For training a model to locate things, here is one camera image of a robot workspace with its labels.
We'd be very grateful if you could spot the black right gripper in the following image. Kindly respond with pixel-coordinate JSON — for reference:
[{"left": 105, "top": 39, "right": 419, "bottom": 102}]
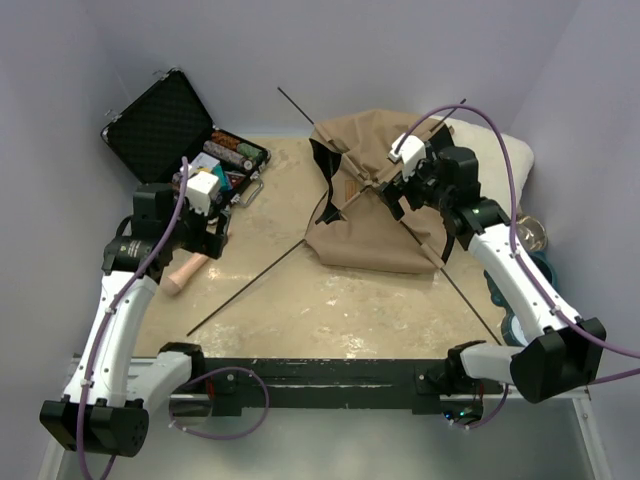
[{"left": 379, "top": 151, "right": 453, "bottom": 220}]

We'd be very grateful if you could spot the beige fabric pet tent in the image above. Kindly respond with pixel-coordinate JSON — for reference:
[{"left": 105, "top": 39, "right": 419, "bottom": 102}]
[{"left": 305, "top": 109, "right": 446, "bottom": 274}]

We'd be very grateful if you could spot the black tent pole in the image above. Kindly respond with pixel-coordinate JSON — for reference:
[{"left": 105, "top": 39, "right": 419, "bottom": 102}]
[
  {"left": 186, "top": 87, "right": 458, "bottom": 337},
  {"left": 276, "top": 86, "right": 502, "bottom": 345}
]

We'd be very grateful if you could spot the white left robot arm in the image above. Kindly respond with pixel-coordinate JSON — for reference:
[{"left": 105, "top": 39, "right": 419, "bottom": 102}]
[{"left": 39, "top": 173, "right": 230, "bottom": 457}]

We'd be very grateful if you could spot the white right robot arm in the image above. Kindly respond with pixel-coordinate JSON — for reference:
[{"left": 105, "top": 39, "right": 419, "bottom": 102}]
[{"left": 380, "top": 136, "right": 606, "bottom": 403}]

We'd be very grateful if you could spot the white fluffy pillow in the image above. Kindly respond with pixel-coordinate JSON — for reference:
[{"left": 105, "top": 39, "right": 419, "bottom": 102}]
[{"left": 429, "top": 115, "right": 536, "bottom": 221}]

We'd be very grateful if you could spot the grey chip stack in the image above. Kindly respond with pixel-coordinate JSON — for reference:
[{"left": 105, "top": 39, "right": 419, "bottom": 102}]
[{"left": 203, "top": 140, "right": 254, "bottom": 170}]

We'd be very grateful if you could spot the brown chip stack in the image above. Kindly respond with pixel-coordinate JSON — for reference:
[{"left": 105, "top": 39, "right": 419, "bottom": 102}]
[{"left": 211, "top": 130, "right": 241, "bottom": 150}]

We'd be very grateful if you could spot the black poker chip case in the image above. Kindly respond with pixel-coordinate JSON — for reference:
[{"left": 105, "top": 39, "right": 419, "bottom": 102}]
[{"left": 101, "top": 68, "right": 271, "bottom": 211}]

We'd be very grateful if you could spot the green chip stack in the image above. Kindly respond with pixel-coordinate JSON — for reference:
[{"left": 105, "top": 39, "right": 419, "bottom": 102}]
[{"left": 236, "top": 142, "right": 265, "bottom": 164}]

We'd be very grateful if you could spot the clear glass bowl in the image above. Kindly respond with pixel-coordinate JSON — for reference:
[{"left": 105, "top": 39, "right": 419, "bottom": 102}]
[{"left": 516, "top": 214, "right": 548, "bottom": 252}]

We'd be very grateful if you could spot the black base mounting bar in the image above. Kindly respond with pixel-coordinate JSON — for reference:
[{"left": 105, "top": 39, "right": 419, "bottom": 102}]
[{"left": 191, "top": 358, "right": 503, "bottom": 416}]

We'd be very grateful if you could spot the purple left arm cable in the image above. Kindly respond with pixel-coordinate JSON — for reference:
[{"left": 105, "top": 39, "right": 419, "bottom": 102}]
[{"left": 74, "top": 155, "right": 191, "bottom": 480}]

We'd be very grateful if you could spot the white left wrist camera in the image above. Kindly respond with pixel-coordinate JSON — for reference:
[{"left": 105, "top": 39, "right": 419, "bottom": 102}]
[{"left": 186, "top": 171, "right": 220, "bottom": 215}]

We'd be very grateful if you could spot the beige wooden handle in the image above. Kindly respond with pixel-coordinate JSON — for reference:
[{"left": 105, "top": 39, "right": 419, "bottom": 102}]
[{"left": 161, "top": 253, "right": 208, "bottom": 296}]

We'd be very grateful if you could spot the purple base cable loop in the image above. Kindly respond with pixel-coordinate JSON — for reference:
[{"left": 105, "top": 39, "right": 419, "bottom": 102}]
[{"left": 168, "top": 367, "right": 271, "bottom": 441}]

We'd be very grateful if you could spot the aluminium frame rail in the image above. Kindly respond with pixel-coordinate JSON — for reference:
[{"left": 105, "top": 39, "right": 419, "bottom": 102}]
[{"left": 39, "top": 345, "right": 596, "bottom": 479}]

